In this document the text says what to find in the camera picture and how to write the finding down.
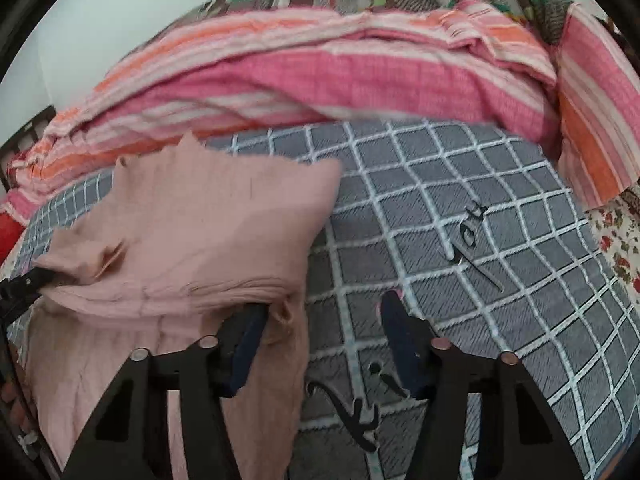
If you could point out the white floral sheet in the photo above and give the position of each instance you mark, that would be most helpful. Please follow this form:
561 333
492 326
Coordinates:
617 245

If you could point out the light pink garment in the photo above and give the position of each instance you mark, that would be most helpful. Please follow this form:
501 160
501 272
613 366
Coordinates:
200 220

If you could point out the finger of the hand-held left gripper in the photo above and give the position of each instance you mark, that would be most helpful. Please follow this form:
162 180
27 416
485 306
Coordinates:
25 285

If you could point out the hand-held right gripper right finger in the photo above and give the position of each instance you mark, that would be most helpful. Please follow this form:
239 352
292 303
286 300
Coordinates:
400 345

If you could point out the grey checked bedsheet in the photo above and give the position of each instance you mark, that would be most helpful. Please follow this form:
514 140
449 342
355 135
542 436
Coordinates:
425 210

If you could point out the red cloth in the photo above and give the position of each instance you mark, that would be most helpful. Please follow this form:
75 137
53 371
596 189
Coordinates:
10 237

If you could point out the dark wooden headboard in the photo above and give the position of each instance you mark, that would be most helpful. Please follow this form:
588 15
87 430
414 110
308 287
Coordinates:
25 135

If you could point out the pink striped blanket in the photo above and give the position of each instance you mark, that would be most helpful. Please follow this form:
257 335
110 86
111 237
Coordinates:
300 80

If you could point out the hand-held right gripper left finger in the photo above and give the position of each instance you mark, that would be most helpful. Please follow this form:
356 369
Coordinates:
247 350

